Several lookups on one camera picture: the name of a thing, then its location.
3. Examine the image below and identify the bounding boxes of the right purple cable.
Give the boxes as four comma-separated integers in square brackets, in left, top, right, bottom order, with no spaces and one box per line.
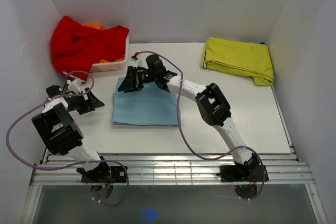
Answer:
[136,50,266,201]

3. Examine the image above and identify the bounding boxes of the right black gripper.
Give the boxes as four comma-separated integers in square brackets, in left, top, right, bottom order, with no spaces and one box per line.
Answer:
[118,65,158,92]

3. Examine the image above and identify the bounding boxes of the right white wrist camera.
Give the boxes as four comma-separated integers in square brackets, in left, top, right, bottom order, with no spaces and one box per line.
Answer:
[130,52,139,66]

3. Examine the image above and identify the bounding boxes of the folded yellow trousers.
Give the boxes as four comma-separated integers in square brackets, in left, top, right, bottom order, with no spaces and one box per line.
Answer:
[201,37,274,86]

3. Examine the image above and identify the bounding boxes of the purple cable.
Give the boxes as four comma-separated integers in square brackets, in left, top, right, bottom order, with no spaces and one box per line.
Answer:
[5,70,130,206]
[136,50,266,201]

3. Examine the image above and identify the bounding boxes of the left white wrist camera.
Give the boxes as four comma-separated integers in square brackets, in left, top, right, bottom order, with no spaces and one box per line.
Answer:
[66,78,82,94]

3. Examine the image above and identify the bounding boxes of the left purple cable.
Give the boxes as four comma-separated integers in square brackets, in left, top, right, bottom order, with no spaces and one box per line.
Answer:
[5,70,130,206]

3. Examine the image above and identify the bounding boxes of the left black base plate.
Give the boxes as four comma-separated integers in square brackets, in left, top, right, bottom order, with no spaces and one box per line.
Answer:
[80,166,127,184]

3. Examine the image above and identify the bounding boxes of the red garment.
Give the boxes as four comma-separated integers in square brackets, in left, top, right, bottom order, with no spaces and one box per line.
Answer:
[51,16,129,74]

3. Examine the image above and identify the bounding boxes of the aluminium rail frame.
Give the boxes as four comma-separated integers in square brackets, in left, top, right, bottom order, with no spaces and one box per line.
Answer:
[20,87,329,224]

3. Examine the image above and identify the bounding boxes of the orange garment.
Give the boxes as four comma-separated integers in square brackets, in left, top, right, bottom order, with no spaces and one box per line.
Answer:
[83,23,104,30]

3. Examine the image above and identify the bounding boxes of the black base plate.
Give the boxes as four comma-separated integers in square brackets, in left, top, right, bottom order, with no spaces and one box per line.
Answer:
[80,166,127,184]
[216,165,269,182]

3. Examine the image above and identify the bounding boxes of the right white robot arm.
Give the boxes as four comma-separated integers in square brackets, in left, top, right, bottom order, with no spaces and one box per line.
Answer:
[118,51,266,182]

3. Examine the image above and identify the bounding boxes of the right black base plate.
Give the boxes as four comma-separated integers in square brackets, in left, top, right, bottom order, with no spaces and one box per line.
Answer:
[216,165,269,182]

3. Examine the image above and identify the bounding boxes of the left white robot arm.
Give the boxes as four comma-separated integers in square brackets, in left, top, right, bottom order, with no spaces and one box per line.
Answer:
[31,85,112,182]

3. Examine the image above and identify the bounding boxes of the white perforated basket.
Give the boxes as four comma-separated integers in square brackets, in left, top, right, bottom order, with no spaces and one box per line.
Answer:
[90,36,129,73]

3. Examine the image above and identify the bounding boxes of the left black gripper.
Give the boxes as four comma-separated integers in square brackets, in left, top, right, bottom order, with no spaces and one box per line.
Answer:
[67,87,104,115]

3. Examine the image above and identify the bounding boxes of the light blue trousers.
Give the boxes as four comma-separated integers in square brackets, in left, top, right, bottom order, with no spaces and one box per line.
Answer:
[112,83,178,126]

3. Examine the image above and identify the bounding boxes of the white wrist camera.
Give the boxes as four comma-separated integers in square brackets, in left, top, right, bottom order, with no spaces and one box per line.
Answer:
[130,52,139,66]
[66,78,82,94]

